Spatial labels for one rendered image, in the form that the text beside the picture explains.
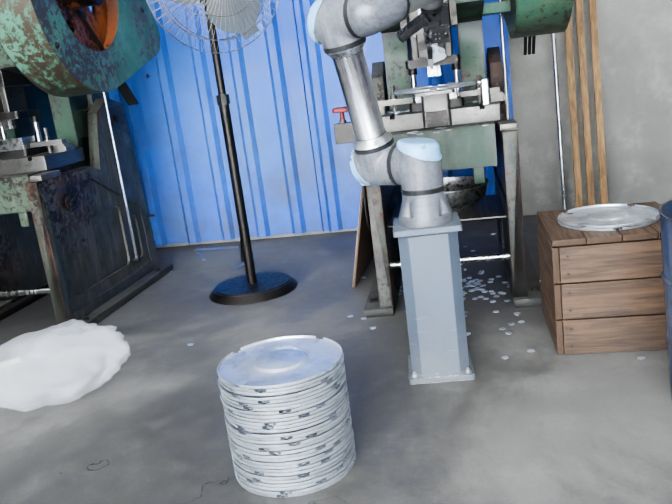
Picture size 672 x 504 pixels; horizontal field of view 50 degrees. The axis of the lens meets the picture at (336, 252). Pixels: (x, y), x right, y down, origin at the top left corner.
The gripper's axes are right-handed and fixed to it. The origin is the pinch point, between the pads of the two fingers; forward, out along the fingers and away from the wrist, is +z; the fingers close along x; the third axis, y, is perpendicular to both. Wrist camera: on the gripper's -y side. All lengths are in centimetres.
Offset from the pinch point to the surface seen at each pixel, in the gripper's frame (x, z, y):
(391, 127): 6.8, 25.3, -15.5
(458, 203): -7, 53, 6
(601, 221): -52, 32, 45
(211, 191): 113, 113, -125
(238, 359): -111, 15, -54
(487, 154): -8.3, 32.1, 16.9
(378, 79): 51, 27, -20
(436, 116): 4.1, 21.7, 0.9
